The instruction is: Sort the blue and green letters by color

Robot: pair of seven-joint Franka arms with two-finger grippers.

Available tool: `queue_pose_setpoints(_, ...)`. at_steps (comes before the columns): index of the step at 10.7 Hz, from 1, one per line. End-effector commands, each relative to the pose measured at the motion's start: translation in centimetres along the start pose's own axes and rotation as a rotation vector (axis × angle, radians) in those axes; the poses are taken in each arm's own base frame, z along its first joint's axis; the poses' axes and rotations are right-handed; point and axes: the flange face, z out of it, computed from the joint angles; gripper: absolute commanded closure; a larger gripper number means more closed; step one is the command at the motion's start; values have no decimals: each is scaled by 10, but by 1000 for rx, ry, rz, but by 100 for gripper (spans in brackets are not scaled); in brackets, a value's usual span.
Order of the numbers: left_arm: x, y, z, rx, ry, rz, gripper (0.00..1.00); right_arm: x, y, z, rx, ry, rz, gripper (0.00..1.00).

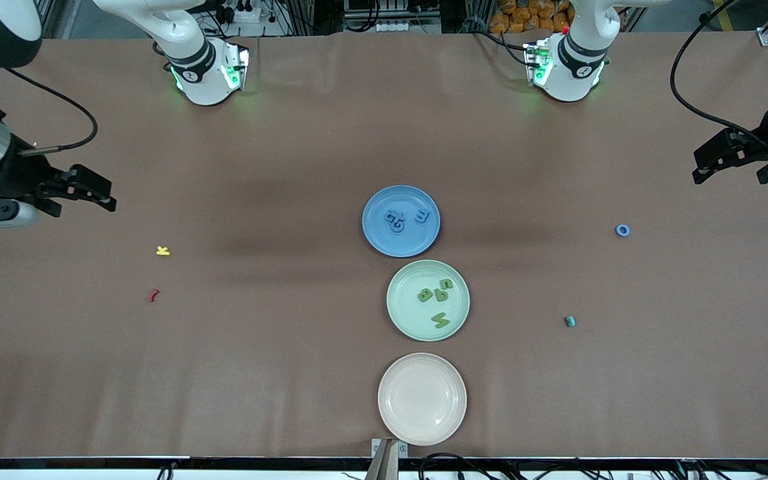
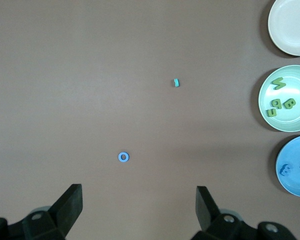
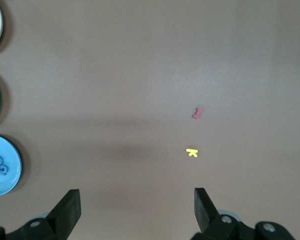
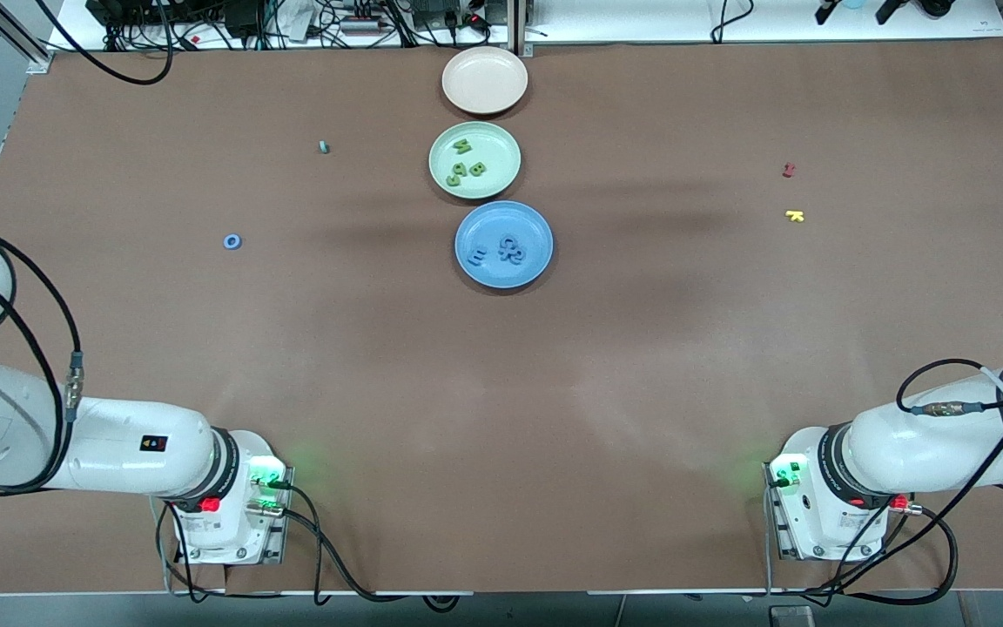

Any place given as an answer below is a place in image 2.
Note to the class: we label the green letter P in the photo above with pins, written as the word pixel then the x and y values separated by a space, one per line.
pixel 276 103

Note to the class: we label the green letter B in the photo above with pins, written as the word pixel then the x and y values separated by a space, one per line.
pixel 290 103

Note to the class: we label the blue letter E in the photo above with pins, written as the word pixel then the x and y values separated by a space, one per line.
pixel 285 170

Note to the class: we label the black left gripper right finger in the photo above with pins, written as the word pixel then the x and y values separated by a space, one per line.
pixel 210 212

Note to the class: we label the green zigzag letter N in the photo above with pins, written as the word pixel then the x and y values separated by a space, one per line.
pixel 278 83

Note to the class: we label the beige round plate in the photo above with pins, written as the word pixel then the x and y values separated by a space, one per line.
pixel 292 25

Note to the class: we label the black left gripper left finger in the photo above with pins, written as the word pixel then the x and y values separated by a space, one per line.
pixel 65 210

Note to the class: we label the small teal foam piece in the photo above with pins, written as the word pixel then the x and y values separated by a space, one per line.
pixel 176 83

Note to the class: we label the brown paper table cover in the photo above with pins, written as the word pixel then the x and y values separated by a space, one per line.
pixel 90 75

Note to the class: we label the blue round plate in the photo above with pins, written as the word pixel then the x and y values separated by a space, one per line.
pixel 295 180

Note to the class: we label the green round plate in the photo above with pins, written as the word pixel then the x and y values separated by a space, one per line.
pixel 292 82

